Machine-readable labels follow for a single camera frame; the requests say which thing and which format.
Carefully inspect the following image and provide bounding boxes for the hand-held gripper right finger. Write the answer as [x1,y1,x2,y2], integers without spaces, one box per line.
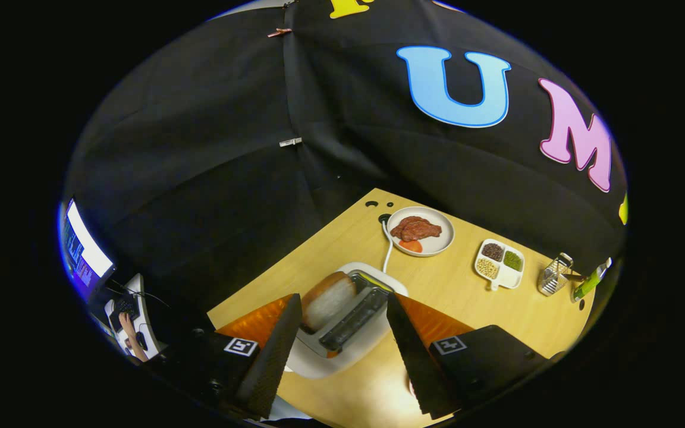
[386,292,566,420]

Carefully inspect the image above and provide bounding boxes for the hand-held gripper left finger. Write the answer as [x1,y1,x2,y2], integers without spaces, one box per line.
[146,293,303,420]

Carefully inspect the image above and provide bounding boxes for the white bread slice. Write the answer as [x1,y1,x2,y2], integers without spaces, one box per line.
[301,271,357,333]

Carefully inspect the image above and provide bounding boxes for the white toaster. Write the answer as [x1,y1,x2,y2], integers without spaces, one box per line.
[286,262,410,380]

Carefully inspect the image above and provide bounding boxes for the round white plate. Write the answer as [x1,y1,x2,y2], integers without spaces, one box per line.
[386,206,455,257]

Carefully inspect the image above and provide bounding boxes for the white divided dish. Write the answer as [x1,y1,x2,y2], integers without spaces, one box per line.
[474,238,526,291]

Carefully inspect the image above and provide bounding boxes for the red meat slice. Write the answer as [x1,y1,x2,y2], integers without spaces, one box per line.
[390,216,442,242]

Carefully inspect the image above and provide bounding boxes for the white desk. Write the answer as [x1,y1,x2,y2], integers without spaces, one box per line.
[103,273,162,361]

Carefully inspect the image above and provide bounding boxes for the black keyboard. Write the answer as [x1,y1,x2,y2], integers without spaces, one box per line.
[109,296,140,332]

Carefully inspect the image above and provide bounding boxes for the green label plastic bottle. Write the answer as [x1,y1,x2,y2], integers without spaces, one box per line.
[571,257,612,303]

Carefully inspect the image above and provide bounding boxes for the computer monitor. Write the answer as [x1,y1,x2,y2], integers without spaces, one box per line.
[60,199,116,301]

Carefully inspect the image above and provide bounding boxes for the black backdrop cloth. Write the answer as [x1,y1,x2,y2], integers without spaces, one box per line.
[63,0,629,357]

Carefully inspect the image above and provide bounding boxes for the white toaster cable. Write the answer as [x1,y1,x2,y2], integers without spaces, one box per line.
[378,214,394,274]

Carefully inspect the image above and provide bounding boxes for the metal wire utensil holder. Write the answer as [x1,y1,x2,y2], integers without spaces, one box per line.
[537,253,574,297]

